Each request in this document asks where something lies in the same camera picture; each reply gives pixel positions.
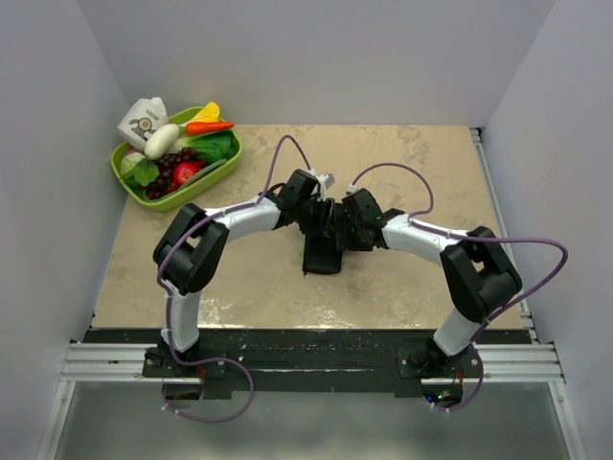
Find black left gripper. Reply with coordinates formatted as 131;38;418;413
296;195;337;239

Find black zip tool case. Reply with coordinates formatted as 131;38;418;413
303;202;343;276

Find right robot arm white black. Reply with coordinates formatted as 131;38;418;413
342;189;522;377

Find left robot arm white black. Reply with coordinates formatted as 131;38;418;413
153;170;342;376

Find red toy fruit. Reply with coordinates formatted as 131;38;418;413
172;162;200;187

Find yellow toy pepper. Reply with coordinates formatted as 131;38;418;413
191;102;221;123

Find orange toy carrot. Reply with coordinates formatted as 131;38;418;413
185;121;235;136

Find purple toy grapes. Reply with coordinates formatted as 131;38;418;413
145;148;200;200

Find white toy radish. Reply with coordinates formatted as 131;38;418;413
144;124;180;160

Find green plastic tray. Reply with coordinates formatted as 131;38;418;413
110;97;242;213

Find green toy leafy vegetable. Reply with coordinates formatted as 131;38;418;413
120;151;159;187

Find white paper bag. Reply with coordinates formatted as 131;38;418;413
117;97;169;151

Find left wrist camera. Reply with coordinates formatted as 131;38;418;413
315;173;335;201

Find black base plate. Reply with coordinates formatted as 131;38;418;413
81;329;531;400

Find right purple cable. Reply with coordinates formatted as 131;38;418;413
349;162;571;413

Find aluminium frame rail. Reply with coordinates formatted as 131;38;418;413
35;342;149;460

